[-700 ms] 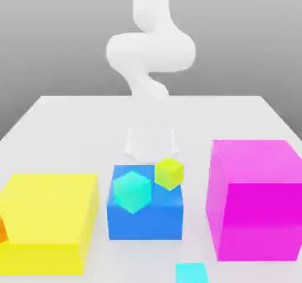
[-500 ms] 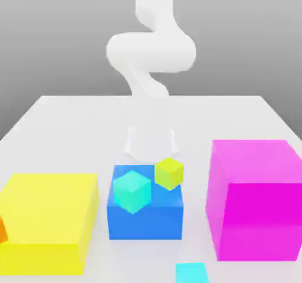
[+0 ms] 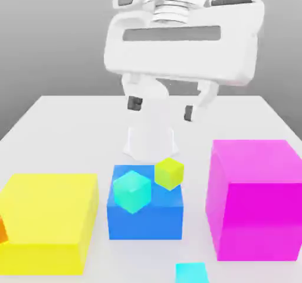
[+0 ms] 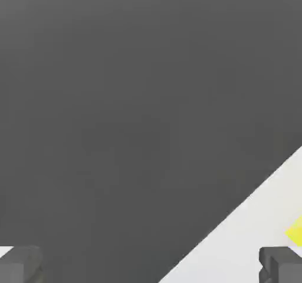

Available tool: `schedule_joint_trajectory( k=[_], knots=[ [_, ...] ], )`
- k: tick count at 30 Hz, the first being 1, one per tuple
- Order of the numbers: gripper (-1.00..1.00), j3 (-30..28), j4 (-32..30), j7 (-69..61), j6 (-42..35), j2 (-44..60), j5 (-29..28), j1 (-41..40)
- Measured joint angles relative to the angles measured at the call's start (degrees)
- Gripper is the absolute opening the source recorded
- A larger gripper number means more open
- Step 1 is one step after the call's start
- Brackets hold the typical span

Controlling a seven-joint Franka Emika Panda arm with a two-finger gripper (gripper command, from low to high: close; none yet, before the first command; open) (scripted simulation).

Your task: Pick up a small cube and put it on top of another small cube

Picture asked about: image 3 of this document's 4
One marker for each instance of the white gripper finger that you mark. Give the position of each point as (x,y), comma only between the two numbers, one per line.
(132,92)
(203,99)

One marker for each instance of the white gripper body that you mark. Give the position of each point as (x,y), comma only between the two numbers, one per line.
(179,56)

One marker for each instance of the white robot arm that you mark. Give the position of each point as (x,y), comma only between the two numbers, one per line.
(151,132)

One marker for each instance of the small lime green cube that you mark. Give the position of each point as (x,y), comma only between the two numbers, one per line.
(169,173)

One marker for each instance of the small turquoise cube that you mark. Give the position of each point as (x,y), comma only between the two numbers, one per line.
(132,191)

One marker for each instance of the small cyan cube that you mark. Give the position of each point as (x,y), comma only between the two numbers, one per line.
(191,273)

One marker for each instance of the small orange cube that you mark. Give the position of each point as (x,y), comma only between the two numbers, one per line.
(2,231)

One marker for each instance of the large magenta box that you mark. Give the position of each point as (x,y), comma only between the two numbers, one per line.
(257,202)

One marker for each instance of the large blue box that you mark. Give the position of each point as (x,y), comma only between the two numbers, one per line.
(146,224)

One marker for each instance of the large yellow box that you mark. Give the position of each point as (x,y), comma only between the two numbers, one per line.
(47,217)

